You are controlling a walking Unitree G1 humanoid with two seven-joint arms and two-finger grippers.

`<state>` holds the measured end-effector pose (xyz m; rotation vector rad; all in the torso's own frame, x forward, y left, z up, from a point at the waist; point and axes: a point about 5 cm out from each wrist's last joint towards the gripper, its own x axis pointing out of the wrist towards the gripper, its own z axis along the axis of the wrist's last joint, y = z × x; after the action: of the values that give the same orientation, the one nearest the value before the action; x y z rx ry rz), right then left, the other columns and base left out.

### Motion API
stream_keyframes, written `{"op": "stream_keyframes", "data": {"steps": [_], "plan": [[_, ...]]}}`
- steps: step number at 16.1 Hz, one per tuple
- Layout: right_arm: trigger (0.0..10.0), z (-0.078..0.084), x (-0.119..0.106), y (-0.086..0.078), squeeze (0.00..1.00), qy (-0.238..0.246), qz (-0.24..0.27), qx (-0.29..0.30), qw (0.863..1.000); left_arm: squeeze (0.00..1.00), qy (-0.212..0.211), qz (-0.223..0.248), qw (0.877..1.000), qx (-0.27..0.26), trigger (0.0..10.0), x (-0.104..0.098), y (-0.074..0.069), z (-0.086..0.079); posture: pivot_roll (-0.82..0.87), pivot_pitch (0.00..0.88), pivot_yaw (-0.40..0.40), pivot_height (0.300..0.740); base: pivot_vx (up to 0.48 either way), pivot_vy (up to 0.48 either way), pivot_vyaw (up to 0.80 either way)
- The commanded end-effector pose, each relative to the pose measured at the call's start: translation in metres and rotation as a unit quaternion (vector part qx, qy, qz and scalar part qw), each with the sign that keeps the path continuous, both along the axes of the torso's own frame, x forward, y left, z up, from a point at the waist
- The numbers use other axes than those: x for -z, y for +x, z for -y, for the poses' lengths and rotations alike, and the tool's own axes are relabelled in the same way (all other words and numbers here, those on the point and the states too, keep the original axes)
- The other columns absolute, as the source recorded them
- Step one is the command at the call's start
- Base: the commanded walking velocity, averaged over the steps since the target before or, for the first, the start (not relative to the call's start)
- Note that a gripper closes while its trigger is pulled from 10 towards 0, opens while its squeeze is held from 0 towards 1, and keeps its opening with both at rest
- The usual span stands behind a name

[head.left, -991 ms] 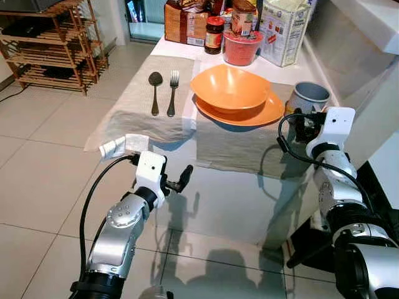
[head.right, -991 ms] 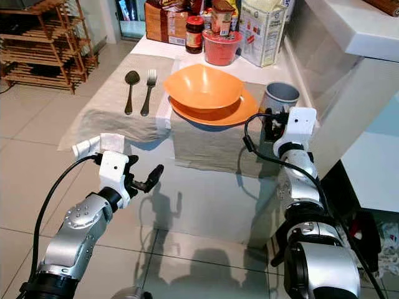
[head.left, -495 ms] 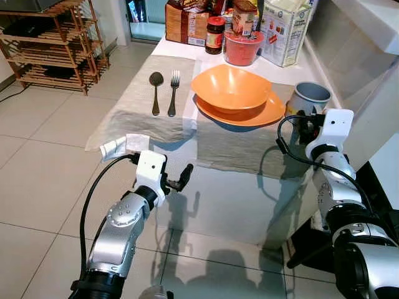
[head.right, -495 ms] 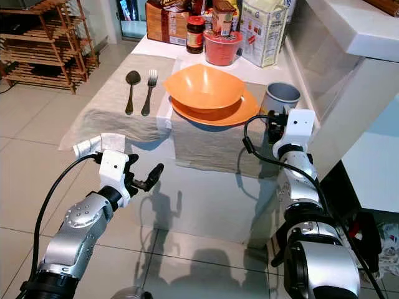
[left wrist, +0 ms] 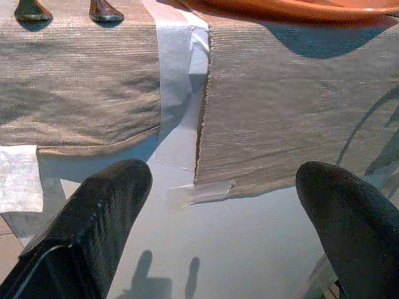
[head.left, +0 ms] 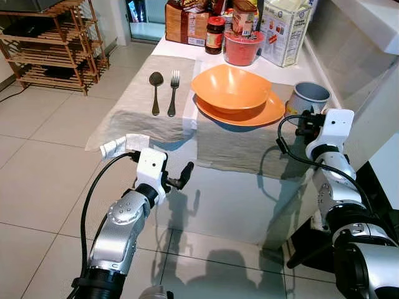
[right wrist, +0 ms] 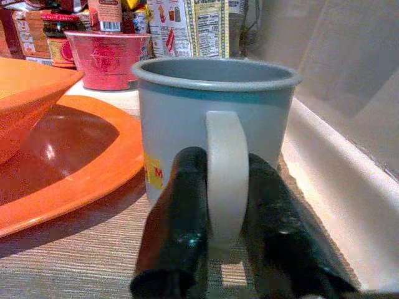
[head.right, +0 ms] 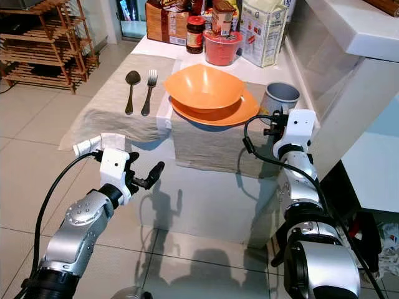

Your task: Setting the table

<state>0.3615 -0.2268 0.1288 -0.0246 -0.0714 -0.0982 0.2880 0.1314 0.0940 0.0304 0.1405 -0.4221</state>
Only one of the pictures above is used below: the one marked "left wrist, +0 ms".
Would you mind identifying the clear adhesive tape strip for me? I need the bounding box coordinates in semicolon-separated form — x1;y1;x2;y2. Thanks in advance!
168;179;236;210

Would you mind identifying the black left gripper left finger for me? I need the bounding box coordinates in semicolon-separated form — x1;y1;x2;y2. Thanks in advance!
0;159;153;299

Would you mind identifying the white paper napkin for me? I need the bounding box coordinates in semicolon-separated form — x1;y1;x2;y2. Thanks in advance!
0;145;44;214

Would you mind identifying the dark metal cutlery handle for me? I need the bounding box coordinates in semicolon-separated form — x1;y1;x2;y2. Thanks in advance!
89;0;125;23
14;0;53;23

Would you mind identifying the beige woven placemat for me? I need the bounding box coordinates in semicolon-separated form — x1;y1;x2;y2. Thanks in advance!
0;0;163;156
174;0;399;199

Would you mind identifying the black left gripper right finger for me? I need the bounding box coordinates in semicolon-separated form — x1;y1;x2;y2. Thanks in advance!
295;161;399;299

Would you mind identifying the orange plate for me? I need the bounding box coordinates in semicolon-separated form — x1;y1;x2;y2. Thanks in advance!
183;0;399;23

